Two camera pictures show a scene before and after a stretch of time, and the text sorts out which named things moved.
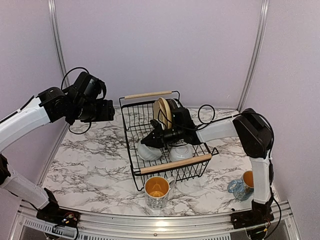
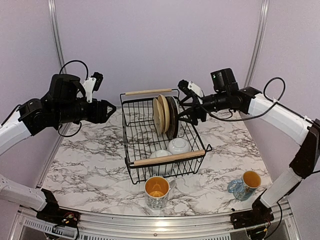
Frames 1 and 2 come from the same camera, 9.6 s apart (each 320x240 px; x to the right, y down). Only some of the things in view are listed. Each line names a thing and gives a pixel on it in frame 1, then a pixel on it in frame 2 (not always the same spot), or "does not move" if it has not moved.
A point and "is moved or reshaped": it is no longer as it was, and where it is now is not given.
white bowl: [148, 153] → [162, 170]
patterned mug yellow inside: [156, 189] does not move
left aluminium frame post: [57, 41] does not move
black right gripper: [155, 140] → [195, 104]
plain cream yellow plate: [166, 112] is moved or reshaped
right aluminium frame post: [263, 18] does not move
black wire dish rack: [167, 145] is moved or reshaped
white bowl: [180, 152] is moved or reshaped
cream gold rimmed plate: [157, 112] does not move
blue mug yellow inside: [242, 189] does not move
